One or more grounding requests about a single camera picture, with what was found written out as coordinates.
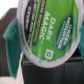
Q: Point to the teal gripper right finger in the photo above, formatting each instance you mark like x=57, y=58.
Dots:
x=80, y=41

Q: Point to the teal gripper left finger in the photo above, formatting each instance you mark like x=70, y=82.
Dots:
x=13, y=48

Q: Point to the black kcup holder drawer box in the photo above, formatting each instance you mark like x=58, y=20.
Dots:
x=72, y=72

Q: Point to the green lid kcup pod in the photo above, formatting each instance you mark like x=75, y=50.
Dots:
x=49, y=30

